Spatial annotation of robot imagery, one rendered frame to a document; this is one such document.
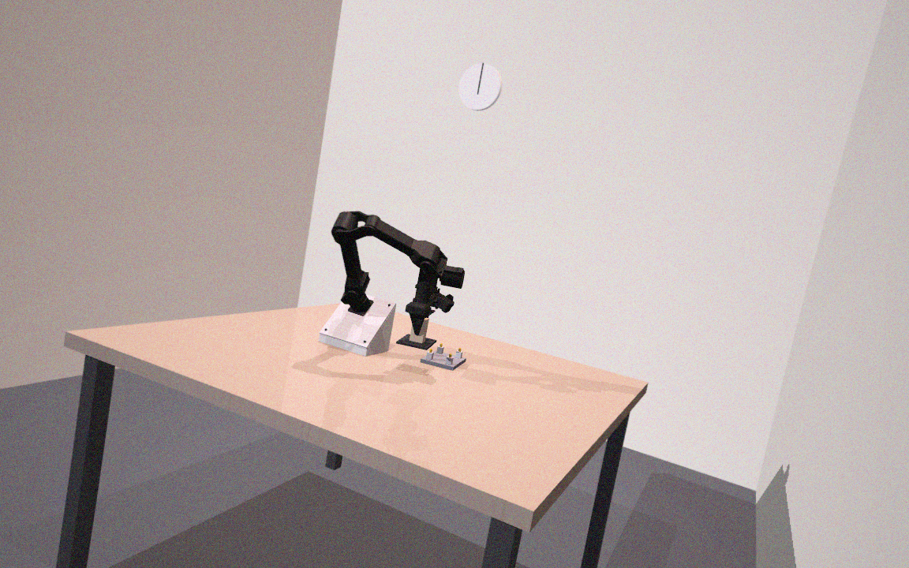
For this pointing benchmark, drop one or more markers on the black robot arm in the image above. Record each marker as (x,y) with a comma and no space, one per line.
(427,256)

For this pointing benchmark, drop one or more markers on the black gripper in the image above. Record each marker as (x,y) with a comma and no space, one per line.
(420,307)

